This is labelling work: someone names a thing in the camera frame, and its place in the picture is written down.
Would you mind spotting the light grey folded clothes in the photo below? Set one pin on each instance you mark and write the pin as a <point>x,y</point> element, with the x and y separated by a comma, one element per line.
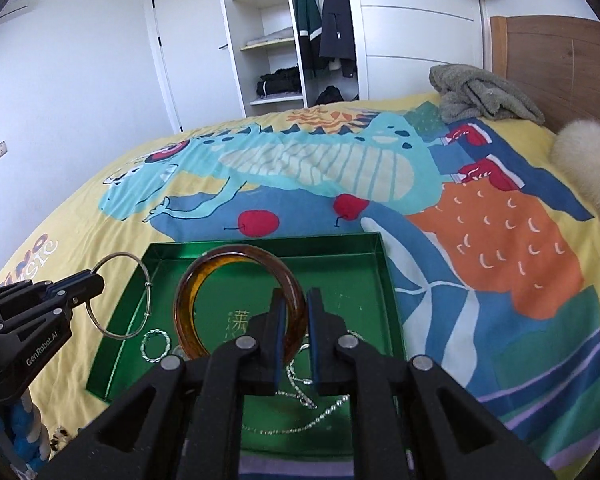
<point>267,36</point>

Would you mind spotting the thin silver bangle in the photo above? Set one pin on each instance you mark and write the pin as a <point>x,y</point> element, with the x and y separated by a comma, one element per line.
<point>148,287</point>

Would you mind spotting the green rectangular tray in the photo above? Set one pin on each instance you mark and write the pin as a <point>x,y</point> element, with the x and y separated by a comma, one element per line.
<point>350,280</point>

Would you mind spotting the white fluffy pillow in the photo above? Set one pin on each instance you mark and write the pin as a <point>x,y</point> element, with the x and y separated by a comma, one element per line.
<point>590,170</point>

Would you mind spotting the black garment heap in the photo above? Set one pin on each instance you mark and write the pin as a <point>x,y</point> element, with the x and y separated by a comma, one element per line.
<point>329,96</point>

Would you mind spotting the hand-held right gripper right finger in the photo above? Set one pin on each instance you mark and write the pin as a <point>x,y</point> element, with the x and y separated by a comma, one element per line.
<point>316,345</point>

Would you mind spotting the green hanging jacket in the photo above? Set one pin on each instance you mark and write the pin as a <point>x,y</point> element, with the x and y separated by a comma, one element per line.
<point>307,20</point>

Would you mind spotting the grey crumpled towel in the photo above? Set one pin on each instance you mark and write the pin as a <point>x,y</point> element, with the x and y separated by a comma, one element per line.
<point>480,92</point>

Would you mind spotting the dark hanging coat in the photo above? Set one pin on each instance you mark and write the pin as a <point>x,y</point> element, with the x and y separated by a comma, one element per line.
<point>337,25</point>

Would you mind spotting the white door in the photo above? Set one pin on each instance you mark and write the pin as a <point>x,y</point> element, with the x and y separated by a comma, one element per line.
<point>190,50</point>

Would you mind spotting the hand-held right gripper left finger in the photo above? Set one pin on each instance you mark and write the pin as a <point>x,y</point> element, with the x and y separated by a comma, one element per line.
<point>278,340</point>

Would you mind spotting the black folded clothes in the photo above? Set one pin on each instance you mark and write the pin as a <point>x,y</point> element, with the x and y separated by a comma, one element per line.
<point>280,82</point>

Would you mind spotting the amber resin bangle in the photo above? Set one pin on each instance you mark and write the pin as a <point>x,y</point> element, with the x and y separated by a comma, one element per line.
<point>240,251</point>

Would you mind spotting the wooden headboard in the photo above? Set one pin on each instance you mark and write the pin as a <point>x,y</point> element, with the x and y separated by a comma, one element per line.
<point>555,60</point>

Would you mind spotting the white wardrobe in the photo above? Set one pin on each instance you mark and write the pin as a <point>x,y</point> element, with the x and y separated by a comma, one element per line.
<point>410,35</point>

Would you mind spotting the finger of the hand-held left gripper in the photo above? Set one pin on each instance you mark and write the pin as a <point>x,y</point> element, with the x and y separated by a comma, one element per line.
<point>75,280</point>
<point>80,297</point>

